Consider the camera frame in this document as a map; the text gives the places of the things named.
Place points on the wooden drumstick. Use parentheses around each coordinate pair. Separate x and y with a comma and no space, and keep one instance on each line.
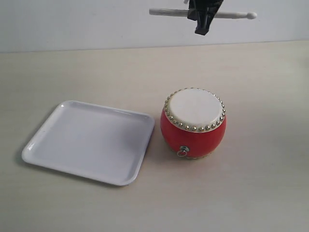
(219,14)

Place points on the small red drum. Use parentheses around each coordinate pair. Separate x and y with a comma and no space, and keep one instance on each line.
(193,122)

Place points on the white plastic tray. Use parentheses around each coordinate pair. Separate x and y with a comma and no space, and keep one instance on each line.
(92,141)

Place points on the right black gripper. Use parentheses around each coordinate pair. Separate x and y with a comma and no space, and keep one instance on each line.
(203,11)

